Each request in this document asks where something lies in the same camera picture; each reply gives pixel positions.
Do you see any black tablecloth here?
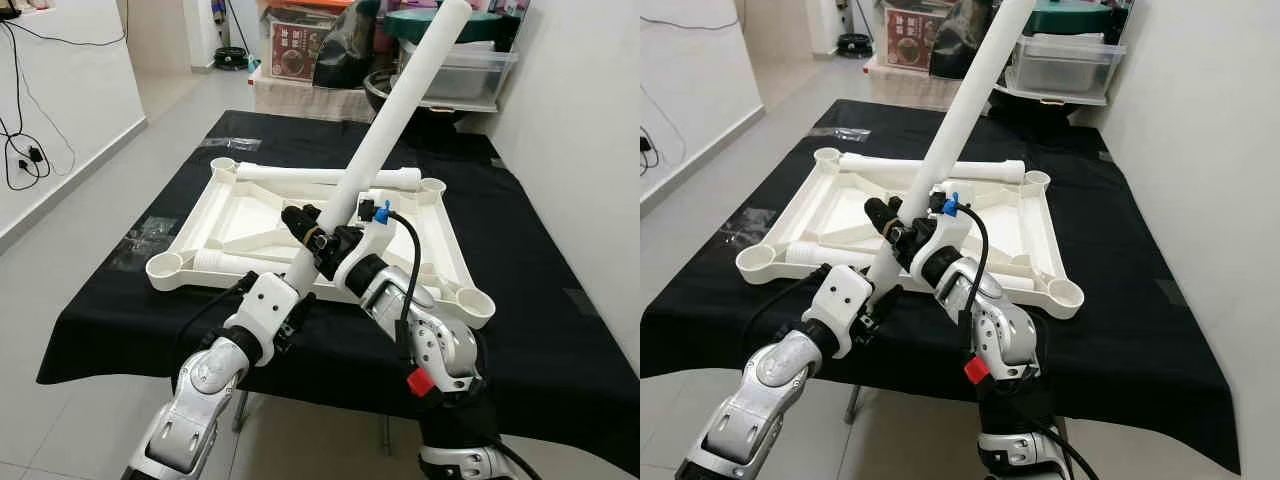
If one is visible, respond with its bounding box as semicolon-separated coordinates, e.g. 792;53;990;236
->
640;98;1243;476
37;108;641;477

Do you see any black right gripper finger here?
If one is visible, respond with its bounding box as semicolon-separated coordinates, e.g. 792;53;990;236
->
864;196;903;237
282;204;323;243

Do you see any red printed box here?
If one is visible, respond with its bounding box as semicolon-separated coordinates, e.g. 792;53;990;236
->
268;18;331;83
883;5;946;71

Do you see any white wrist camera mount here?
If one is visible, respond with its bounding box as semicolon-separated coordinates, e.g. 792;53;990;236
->
222;272;301;346
908;180;971;263
800;265;876;356
345;188;403;263

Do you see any black bag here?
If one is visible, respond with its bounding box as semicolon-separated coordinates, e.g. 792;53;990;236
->
928;0;996;79
312;0;383;89

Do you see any clear tape cross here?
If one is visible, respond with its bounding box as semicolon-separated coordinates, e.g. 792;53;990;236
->
110;215;181;271
715;208;776;246

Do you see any black wall cable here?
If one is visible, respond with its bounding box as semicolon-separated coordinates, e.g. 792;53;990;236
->
640;15;701;176
0;0;129;193

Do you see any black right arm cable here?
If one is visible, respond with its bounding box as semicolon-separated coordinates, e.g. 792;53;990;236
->
958;205;993;331
383;208;423;346

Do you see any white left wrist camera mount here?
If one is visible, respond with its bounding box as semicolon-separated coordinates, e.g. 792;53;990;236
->
800;265;876;356
222;272;301;346

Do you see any black round bowl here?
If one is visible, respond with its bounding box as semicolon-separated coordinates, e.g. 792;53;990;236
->
363;70;471;126
985;80;1081;121

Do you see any beige cloth covered bench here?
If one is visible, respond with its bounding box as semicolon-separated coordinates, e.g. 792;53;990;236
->
250;65;376;123
865;55;991;111

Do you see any clear plastic storage bin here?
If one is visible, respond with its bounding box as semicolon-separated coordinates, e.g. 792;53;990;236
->
1005;33;1126;101
398;40;519;111

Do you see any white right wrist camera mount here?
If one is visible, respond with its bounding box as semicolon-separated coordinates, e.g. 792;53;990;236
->
908;180;971;263
345;188;403;263

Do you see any white plastic table top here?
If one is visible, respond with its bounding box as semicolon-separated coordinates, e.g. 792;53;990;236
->
146;157;497;331
735;147;1086;321

